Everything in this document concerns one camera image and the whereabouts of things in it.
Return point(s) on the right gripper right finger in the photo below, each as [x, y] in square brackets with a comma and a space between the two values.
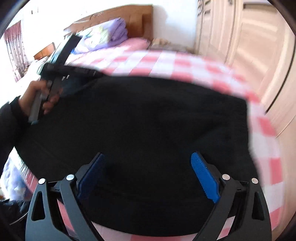
[243, 200]

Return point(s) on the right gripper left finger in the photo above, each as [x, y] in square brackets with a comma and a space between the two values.
[45, 222]

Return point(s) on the black pants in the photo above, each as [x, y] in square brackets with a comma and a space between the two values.
[147, 129]

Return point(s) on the black sleeved left forearm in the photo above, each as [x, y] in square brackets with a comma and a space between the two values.
[13, 126]

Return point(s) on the person's left hand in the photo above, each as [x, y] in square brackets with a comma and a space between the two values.
[26, 100]

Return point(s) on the wooden headboard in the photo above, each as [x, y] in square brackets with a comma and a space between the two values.
[45, 52]
[138, 18]

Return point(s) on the maroon curtain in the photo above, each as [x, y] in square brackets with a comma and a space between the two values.
[14, 43]

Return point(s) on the purple floral folded quilt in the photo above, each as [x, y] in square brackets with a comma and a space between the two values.
[104, 35]

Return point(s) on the pink quilted pillow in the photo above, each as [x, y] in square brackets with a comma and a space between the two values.
[134, 44]

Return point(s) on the floral covered nightstand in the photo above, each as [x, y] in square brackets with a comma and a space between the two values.
[163, 44]

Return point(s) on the pink checkered bed sheet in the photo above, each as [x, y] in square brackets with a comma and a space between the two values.
[217, 76]

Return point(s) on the light wooden wardrobe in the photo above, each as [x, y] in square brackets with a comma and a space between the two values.
[257, 38]

